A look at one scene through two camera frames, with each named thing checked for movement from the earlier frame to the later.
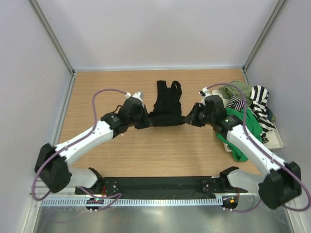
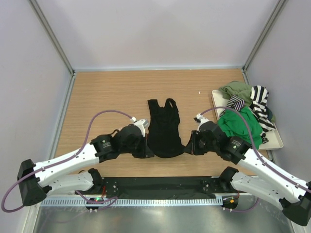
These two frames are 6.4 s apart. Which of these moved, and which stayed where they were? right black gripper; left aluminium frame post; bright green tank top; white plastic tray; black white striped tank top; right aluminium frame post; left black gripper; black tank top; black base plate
Moved: right black gripper; left black gripper; black tank top
Stayed: right aluminium frame post; white plastic tray; black base plate; bright green tank top; left aluminium frame post; black white striped tank top
